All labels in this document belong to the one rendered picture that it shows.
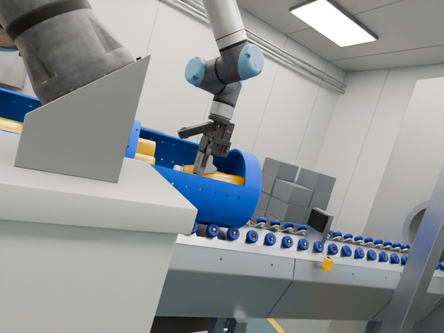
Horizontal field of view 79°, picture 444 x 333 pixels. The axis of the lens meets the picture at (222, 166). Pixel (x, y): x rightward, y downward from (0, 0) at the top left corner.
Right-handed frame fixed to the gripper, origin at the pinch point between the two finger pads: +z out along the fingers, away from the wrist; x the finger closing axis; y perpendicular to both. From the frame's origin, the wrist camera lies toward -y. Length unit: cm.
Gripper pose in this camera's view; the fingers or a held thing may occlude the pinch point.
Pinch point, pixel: (195, 176)
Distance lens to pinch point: 87.8
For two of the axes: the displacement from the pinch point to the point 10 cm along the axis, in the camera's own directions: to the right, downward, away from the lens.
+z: -3.0, 9.5, 1.0
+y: 9.0, 2.4, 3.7
